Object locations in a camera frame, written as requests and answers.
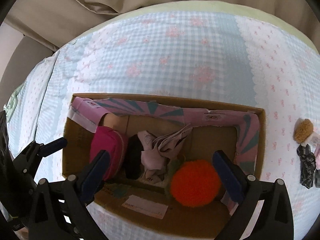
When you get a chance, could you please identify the magenta pouch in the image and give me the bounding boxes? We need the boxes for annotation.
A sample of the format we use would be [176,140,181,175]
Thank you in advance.
[89,126,129,181]

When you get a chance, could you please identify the black patterned cloth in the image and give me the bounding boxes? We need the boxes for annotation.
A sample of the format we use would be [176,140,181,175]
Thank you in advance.
[297,145,319,189]

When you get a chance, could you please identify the orange knitted ball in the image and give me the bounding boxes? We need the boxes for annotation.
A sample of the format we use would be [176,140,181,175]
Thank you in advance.
[169,159,222,208]

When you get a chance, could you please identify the brown plush toy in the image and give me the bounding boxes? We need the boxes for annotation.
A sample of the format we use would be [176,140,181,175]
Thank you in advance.
[293,119,319,147]

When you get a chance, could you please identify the pale pink cloth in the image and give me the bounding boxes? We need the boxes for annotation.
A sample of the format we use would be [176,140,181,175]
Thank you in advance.
[137,125,193,184]

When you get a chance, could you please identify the light pink soft pad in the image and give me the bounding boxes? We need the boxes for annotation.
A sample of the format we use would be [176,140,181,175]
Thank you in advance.
[314,145,320,170]

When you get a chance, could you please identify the cardboard box pink lining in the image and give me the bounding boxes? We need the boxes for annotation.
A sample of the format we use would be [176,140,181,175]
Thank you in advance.
[62,94,266,239]

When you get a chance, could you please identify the grey sofa backrest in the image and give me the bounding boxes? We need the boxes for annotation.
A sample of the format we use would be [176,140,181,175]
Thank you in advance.
[1,36,53,109]

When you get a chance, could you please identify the blue checkered floral bedsheet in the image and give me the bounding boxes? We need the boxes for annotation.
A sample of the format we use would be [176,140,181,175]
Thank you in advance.
[6,11,319,239]

